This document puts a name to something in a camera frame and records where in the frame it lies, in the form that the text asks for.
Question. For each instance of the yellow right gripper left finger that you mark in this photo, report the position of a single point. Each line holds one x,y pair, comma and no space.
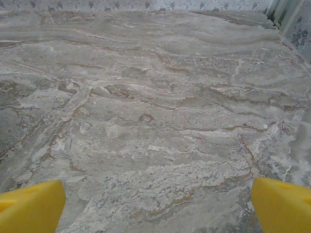
31,208

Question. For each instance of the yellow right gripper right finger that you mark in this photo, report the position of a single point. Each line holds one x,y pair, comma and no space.
284,208

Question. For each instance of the aluminium frame post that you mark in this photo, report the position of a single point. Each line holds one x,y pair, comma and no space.
285,14

